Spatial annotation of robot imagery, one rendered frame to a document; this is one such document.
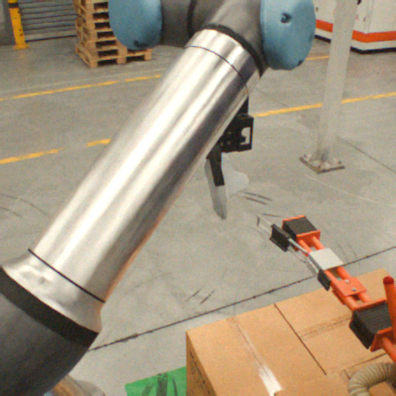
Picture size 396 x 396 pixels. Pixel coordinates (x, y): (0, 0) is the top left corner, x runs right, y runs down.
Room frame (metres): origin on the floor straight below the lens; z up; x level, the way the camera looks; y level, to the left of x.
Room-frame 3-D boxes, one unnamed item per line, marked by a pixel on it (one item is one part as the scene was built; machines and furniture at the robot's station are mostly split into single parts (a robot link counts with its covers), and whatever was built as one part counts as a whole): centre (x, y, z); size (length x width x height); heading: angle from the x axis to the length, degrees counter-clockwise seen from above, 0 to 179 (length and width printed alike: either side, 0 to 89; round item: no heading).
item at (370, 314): (0.63, -0.40, 1.18); 0.10 x 0.08 x 0.06; 109
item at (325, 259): (0.83, -0.33, 1.17); 0.07 x 0.07 x 0.04; 19
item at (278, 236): (0.89, -0.25, 1.18); 0.31 x 0.03 x 0.05; 31
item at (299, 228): (0.96, -0.29, 1.18); 0.08 x 0.07 x 0.05; 19
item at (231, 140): (0.61, -0.03, 1.66); 0.09 x 0.08 x 0.12; 114
